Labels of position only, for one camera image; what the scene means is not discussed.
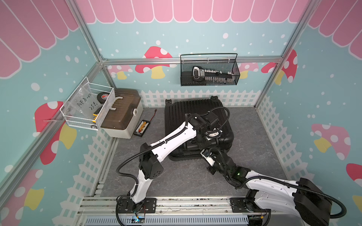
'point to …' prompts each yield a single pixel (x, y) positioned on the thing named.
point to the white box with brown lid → (123, 115)
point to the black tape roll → (102, 96)
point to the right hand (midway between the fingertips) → (204, 158)
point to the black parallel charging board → (142, 128)
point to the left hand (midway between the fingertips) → (201, 145)
